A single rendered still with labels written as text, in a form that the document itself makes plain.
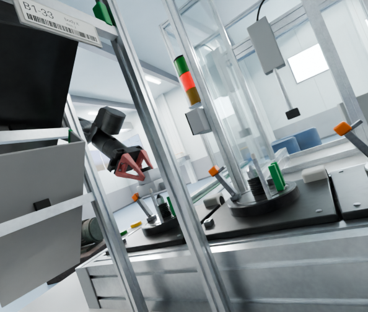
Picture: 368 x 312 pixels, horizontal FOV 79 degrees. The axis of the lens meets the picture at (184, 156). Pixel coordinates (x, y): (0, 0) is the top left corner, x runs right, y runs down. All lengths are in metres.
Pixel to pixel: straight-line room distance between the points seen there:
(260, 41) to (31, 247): 1.43
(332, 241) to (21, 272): 0.45
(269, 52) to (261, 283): 1.31
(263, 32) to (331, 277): 1.37
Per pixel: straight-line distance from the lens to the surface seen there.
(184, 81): 0.72
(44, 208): 0.39
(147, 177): 0.57
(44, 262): 0.49
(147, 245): 0.51
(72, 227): 0.46
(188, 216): 0.31
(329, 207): 0.38
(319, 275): 0.34
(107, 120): 0.64
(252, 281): 0.37
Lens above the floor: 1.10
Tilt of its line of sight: 2 degrees up
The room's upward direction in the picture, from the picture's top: 21 degrees counter-clockwise
